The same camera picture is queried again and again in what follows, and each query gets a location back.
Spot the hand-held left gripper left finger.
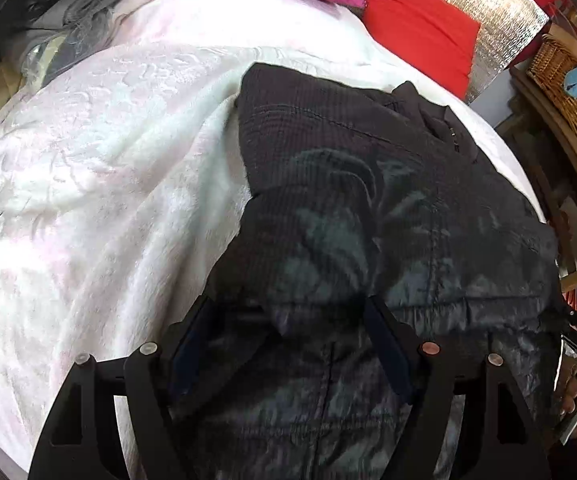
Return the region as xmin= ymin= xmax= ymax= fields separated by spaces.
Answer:
xmin=27 ymin=292 xmax=229 ymax=480

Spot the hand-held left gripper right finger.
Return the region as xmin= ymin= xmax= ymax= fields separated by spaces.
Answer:
xmin=363 ymin=294 xmax=552 ymax=480

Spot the dark quilted jacket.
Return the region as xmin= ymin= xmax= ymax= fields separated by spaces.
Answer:
xmin=166 ymin=62 xmax=564 ymax=480

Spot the wooden side table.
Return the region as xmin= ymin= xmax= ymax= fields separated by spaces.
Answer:
xmin=499 ymin=67 xmax=577 ymax=291

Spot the white fleece blanket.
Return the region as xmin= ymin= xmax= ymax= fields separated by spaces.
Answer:
xmin=0 ymin=0 xmax=549 ymax=476

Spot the red pillow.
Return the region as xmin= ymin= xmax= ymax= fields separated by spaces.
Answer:
xmin=361 ymin=0 xmax=482 ymax=101

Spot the silver foil insulation panel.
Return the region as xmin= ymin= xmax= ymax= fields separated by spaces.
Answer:
xmin=329 ymin=0 xmax=552 ymax=106

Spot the grey clothing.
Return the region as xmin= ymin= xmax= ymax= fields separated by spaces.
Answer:
xmin=18 ymin=0 xmax=139 ymax=86

